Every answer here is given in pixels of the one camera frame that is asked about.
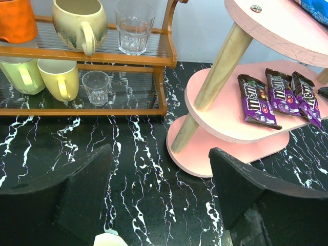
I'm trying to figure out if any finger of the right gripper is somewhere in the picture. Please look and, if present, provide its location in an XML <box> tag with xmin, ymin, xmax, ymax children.
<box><xmin>318</xmin><ymin>87</ymin><xmax>328</xmax><ymax>99</ymax></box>

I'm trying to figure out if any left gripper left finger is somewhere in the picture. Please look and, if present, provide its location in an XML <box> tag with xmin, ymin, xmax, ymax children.
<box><xmin>1</xmin><ymin>144</ymin><xmax>112</xmax><ymax>245</ymax></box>

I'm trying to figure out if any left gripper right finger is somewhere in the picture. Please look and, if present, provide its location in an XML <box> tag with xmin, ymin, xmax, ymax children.
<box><xmin>209</xmin><ymin>148</ymin><xmax>327</xmax><ymax>245</ymax></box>

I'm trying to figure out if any purple candy bag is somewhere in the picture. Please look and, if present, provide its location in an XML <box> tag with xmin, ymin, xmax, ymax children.
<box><xmin>292</xmin><ymin>71</ymin><xmax>321</xmax><ymax>128</ymax></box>
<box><xmin>237</xmin><ymin>74</ymin><xmax>282</xmax><ymax>130</ymax></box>
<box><xmin>265</xmin><ymin>68</ymin><xmax>301</xmax><ymax>116</ymax></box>

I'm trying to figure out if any blue candy bag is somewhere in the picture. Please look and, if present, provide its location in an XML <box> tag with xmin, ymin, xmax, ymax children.
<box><xmin>295</xmin><ymin>0</ymin><xmax>328</xmax><ymax>26</ymax></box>

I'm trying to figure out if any pink three-tier shelf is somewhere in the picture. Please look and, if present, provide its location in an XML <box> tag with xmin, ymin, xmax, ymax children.
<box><xmin>166</xmin><ymin>1</ymin><xmax>327</xmax><ymax>177</ymax></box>

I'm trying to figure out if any clear glass bottom shelf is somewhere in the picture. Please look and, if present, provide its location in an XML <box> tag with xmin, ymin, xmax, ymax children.
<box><xmin>82</xmin><ymin>71</ymin><xmax>110</xmax><ymax>106</ymax></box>

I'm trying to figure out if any clear glass shelf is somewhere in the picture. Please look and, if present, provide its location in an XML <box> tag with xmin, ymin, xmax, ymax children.
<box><xmin>114</xmin><ymin>0</ymin><xmax>155</xmax><ymax>55</ymax></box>
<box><xmin>82</xmin><ymin>71</ymin><xmax>110</xmax><ymax>106</ymax></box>

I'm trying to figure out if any clear glass middle shelf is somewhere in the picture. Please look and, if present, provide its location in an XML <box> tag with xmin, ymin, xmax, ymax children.
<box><xmin>114</xmin><ymin>0</ymin><xmax>155</xmax><ymax>55</ymax></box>

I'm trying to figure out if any yellow mug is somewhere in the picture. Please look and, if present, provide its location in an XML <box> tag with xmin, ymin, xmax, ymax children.
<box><xmin>37</xmin><ymin>59</ymin><xmax>79</xmax><ymax>102</ymax></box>

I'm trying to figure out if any light green mug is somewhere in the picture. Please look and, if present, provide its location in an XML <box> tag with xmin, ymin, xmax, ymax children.
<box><xmin>1</xmin><ymin>56</ymin><xmax>46</xmax><ymax>95</ymax></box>

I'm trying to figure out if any orange wooden cup rack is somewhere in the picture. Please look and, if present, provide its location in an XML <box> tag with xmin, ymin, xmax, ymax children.
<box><xmin>1</xmin><ymin>1</ymin><xmax>178</xmax><ymax>116</ymax></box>

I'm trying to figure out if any beige mug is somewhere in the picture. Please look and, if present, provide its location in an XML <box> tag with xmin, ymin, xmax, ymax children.
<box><xmin>52</xmin><ymin>0</ymin><xmax>108</xmax><ymax>56</ymax></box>

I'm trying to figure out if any orange mug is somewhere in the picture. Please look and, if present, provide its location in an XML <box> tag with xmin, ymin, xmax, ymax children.
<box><xmin>1</xmin><ymin>0</ymin><xmax>38</xmax><ymax>44</ymax></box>

